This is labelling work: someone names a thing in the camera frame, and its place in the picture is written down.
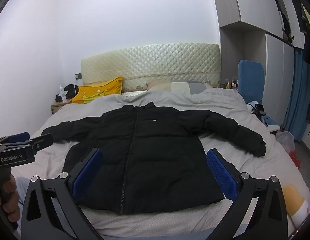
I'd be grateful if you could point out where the grey bed cover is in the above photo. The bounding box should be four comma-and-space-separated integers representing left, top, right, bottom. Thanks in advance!
10, 87, 310, 240

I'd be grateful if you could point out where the white and grey wardrobe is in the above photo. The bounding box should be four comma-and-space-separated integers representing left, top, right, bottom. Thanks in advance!
210, 0, 306, 136

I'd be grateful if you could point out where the grey hoodie with cord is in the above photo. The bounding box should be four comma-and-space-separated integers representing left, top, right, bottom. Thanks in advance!
14, 176, 31, 207

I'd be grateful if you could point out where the black puffer jacket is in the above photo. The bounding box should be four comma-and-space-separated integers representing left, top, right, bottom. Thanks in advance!
41, 102, 267, 215

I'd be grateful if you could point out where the black device on chair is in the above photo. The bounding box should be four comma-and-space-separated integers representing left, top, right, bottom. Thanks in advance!
249, 102, 268, 121

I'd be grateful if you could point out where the blue curtain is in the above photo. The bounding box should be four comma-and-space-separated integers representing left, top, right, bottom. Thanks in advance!
282, 49, 310, 143

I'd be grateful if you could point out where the row of hanging clothes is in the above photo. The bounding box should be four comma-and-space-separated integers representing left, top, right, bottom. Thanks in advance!
280, 2, 310, 125

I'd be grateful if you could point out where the black bag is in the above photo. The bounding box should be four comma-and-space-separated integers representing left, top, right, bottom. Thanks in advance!
55, 84, 79, 103

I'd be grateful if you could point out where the white bottle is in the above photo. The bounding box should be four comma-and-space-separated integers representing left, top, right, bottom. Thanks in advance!
58, 85, 67, 103

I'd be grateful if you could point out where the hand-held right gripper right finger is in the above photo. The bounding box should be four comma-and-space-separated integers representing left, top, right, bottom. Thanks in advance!
206, 148, 288, 240

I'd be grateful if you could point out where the yellow pillow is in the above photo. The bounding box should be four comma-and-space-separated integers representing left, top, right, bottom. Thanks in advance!
71, 77, 124, 104

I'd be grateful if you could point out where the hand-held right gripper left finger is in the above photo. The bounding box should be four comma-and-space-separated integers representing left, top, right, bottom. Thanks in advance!
20, 148, 103, 240

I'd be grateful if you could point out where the row of small bottles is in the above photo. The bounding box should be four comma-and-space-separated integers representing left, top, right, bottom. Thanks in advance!
223, 78, 240, 91

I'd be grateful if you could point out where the cream quilted headboard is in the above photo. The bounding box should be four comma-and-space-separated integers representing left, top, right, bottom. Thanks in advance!
80, 43, 221, 93

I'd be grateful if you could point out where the light blue cloth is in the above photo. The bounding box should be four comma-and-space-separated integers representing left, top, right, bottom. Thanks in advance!
263, 116, 280, 127

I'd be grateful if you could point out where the red plastic bag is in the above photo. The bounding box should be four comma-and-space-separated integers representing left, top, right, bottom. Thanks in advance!
288, 150, 302, 170

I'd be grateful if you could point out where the person's left hand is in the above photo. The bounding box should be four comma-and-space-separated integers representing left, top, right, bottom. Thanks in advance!
0, 174, 21, 222

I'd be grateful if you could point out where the grey patchwork pillow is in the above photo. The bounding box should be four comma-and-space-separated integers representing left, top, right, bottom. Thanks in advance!
147, 80, 213, 96

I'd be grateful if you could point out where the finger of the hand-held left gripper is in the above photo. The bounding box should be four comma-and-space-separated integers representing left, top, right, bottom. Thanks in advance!
30, 133, 54, 154
3, 132, 31, 143

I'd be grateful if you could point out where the clear plastic bag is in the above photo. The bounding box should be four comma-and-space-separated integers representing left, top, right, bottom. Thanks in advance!
275, 131, 295, 153

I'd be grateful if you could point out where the yellow and white plush cushion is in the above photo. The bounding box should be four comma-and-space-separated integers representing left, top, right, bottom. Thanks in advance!
281, 183, 310, 227

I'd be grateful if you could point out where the wooden nightstand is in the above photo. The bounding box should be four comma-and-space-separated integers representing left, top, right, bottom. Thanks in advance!
51, 98, 76, 116

